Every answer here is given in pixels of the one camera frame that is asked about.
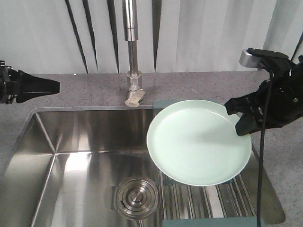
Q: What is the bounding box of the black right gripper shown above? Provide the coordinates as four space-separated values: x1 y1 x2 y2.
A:
224 53 303 136

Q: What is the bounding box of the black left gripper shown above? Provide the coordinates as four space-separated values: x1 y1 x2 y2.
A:
0 60 60 104

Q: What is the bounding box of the light green round plate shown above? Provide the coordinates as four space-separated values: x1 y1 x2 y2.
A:
146 100 252 186

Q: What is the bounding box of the steel kitchen faucet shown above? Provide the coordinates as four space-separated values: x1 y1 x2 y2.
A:
122 0 145 108

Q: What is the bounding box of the grey-green sink dish rack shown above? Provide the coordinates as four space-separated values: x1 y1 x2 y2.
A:
153 101 264 227

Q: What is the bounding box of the white pleated curtain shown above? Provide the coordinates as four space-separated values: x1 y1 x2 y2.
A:
0 0 303 74

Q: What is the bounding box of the stainless steel sink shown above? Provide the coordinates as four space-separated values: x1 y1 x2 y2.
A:
0 106 286 227

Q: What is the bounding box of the steel sink drain cover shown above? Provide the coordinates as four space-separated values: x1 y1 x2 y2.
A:
115 177 159 220

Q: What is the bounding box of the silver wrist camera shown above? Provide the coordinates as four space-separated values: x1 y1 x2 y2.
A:
239 48 289 71

